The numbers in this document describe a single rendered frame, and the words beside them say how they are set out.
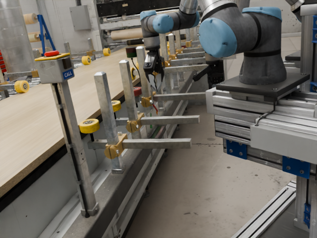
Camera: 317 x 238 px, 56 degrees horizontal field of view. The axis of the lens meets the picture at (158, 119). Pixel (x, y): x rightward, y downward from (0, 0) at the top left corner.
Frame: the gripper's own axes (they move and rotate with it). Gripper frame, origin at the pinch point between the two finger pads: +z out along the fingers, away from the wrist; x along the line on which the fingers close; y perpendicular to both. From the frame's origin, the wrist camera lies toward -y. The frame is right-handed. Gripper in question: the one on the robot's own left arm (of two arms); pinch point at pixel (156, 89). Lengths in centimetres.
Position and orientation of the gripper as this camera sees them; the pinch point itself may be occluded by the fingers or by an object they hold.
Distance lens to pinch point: 144.0
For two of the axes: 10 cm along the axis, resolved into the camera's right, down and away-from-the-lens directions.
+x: -9.6, 0.3, 2.8
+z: 1.3, 9.3, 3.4
